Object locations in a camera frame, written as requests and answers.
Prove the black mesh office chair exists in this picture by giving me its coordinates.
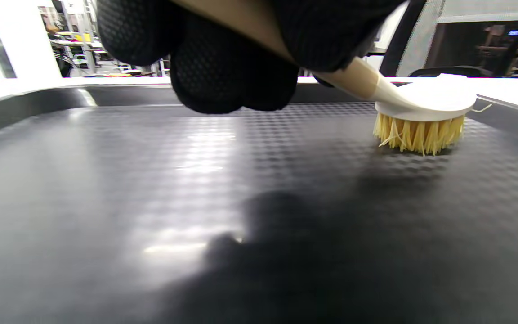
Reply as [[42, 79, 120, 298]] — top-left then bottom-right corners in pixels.
[[378, 0, 487, 78]]

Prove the person's left hand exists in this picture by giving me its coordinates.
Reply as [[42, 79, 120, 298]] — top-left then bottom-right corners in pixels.
[[96, 0, 410, 114]]

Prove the white desk frame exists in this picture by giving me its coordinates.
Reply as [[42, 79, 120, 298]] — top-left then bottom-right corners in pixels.
[[39, 0, 170, 78]]

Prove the white pot brush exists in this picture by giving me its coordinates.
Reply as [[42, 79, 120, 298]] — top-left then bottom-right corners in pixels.
[[169, 0, 493, 156]]

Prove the black plastic tray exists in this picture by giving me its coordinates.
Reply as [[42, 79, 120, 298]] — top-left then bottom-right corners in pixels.
[[0, 76, 518, 324]]

